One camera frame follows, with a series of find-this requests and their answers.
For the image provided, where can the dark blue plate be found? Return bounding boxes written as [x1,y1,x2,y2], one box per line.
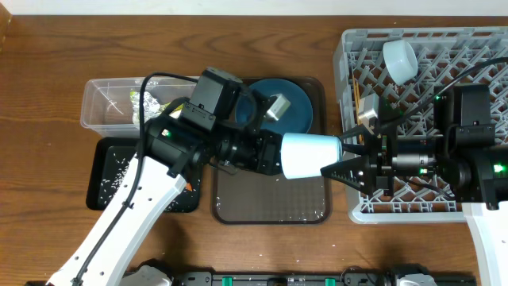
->
[249,79,313,135]

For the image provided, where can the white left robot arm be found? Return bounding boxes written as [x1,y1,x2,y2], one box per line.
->
[47,115,283,285]

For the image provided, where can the wooden chopstick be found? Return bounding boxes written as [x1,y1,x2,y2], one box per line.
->
[352,72,364,143]

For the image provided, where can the pile of rice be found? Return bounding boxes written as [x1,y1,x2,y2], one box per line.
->
[94,146,200,213]

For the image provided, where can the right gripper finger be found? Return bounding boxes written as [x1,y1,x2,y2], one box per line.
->
[339,125,378,156]
[321,156,375,195]

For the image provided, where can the light blue bowl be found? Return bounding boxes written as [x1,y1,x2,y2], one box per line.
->
[383,40,418,85]

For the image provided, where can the foil snack wrapper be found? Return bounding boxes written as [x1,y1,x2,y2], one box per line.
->
[129,91,169,126]

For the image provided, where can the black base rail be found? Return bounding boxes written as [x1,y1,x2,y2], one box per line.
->
[172,272,477,286]

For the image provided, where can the black plastic tray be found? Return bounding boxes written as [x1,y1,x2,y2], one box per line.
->
[86,137,200,213]

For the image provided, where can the clear plastic bin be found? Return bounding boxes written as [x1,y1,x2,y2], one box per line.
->
[81,76,195,138]

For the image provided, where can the brown serving tray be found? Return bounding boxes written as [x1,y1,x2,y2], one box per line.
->
[212,77,332,225]

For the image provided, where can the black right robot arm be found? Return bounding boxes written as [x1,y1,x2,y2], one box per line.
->
[320,83,507,285]

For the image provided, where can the grey dishwasher rack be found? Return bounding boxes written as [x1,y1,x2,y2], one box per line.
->
[333,27,507,224]

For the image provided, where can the light blue cup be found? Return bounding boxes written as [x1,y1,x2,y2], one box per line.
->
[280,133,342,180]

